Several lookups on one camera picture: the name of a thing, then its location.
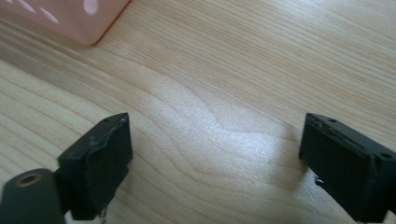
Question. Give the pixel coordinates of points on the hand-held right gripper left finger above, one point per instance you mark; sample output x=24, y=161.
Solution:
x=96, y=165

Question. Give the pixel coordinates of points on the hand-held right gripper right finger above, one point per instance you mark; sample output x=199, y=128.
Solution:
x=348, y=168

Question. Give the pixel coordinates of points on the pink perforated plastic basket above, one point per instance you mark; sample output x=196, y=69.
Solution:
x=62, y=18

